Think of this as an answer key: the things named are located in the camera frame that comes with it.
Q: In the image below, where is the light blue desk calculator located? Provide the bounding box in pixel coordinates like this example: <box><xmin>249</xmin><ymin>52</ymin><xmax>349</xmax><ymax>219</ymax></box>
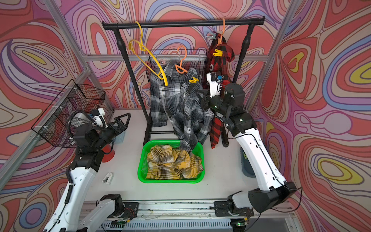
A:
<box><xmin>114</xmin><ymin>131</ymin><xmax>126</xmax><ymax>144</ymax></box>

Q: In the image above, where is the yellow plaid long-sleeve shirt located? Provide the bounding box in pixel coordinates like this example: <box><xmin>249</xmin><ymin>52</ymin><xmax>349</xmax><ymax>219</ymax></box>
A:
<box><xmin>146</xmin><ymin>145</ymin><xmax>204</xmax><ymax>180</ymax></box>

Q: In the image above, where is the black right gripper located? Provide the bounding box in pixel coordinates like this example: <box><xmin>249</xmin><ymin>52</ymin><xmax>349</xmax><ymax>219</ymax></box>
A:
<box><xmin>195</xmin><ymin>88</ymin><xmax>231</xmax><ymax>117</ymax></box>

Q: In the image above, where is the red plastic cup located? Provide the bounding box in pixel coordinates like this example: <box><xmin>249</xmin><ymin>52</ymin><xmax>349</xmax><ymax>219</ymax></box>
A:
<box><xmin>102</xmin><ymin>144</ymin><xmax>115</xmax><ymax>163</ymax></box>

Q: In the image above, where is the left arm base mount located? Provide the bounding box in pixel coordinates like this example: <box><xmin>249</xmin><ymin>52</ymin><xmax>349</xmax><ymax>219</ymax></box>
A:
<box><xmin>109</xmin><ymin>202</ymin><xmax>139</xmax><ymax>219</ymax></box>

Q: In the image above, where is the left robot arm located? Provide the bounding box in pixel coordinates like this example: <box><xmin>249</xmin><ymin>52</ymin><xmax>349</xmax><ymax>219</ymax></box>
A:
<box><xmin>44</xmin><ymin>108</ymin><xmax>131</xmax><ymax>232</ymax></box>

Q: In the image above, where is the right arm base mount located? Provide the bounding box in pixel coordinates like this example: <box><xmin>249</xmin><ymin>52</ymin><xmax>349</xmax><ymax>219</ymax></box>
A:
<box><xmin>210</xmin><ymin>200</ymin><xmax>254</xmax><ymax>218</ymax></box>

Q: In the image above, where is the black clothes rack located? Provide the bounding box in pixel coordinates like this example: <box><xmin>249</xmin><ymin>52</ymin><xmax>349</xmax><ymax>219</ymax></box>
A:
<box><xmin>102</xmin><ymin>15</ymin><xmax>266</xmax><ymax>148</ymax></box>

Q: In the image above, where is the black wire basket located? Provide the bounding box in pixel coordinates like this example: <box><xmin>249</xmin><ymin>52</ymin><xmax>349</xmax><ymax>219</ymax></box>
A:
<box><xmin>145</xmin><ymin>48</ymin><xmax>209</xmax><ymax>85</ymax></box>
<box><xmin>31</xmin><ymin>80</ymin><xmax>105</xmax><ymax>148</ymax></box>

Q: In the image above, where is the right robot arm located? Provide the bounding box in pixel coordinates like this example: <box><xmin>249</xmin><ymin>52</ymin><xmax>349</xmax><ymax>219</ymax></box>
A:
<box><xmin>197</xmin><ymin>83</ymin><xmax>298</xmax><ymax>213</ymax></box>

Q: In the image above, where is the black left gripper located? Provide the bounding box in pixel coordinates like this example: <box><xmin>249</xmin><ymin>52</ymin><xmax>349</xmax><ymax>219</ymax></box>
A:
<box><xmin>92</xmin><ymin>114</ymin><xmax>129</xmax><ymax>153</ymax></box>

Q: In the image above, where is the red plaid long-sleeve shirt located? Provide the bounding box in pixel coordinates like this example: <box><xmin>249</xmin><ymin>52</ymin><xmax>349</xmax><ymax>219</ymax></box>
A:
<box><xmin>204</xmin><ymin>33</ymin><xmax>235</xmax><ymax>149</ymax></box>

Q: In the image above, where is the dark teal bin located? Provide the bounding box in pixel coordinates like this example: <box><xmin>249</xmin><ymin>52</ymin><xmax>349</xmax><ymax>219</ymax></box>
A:
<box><xmin>240</xmin><ymin>147</ymin><xmax>256</xmax><ymax>178</ymax></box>

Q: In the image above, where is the white clothespin on table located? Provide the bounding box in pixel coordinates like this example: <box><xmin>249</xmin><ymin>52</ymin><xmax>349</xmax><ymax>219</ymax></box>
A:
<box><xmin>102</xmin><ymin>172</ymin><xmax>114</xmax><ymax>185</ymax></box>

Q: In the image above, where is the rear black wire basket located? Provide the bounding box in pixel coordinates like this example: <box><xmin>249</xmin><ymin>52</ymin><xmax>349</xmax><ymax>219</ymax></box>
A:
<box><xmin>145</xmin><ymin>48</ymin><xmax>209</xmax><ymax>85</ymax></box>

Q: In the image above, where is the grey plaid long-sleeve shirt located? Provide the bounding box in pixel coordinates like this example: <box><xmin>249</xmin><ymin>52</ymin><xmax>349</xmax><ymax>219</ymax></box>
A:
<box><xmin>150</xmin><ymin>61</ymin><xmax>214</xmax><ymax>151</ymax></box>

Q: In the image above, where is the orange hanger with red shirt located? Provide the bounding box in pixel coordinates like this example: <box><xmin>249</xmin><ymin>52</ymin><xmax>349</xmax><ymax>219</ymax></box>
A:
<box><xmin>215</xmin><ymin>18</ymin><xmax>227</xmax><ymax>46</ymax></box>

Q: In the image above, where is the yellow plastic hanger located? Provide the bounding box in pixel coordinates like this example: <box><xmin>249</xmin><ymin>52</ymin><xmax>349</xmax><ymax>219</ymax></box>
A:
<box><xmin>128</xmin><ymin>21</ymin><xmax>169</xmax><ymax>87</ymax></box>

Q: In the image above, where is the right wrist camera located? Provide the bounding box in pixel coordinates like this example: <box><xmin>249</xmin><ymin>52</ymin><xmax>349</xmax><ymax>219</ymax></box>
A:
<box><xmin>206</xmin><ymin>72</ymin><xmax>224</xmax><ymax>98</ymax></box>

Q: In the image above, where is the green plastic basket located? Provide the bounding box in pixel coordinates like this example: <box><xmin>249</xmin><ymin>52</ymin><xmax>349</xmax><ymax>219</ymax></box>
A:
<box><xmin>137</xmin><ymin>140</ymin><xmax>205</xmax><ymax>184</ymax></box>

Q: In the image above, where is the orange hanger with grey shirt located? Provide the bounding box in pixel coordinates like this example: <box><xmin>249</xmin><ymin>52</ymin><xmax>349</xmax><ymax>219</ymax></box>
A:
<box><xmin>175</xmin><ymin>45</ymin><xmax>188</xmax><ymax>74</ymax></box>

